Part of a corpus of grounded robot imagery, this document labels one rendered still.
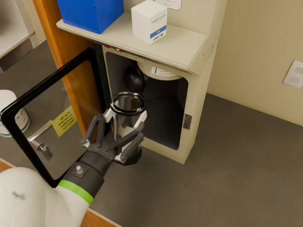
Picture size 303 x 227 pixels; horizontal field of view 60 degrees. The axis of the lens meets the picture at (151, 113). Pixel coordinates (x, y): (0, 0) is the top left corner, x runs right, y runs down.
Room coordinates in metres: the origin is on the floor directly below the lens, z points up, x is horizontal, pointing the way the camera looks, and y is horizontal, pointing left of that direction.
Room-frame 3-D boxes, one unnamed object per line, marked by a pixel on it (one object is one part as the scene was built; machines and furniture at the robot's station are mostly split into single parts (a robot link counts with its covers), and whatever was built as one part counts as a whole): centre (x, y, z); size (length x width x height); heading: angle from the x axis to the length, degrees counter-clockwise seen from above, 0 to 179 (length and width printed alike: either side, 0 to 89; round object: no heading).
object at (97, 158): (0.36, 0.14, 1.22); 0.09 x 0.08 x 0.07; 155
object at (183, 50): (0.50, 0.05, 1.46); 0.32 x 0.12 x 0.10; 63
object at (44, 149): (0.39, 0.30, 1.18); 0.02 x 0.02 x 0.06; 55
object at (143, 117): (0.47, 0.03, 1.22); 0.07 x 0.01 x 0.03; 154
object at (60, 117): (0.48, 0.25, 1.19); 0.30 x 0.01 x 0.40; 145
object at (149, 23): (0.48, 0.00, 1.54); 0.05 x 0.05 x 0.06; 46
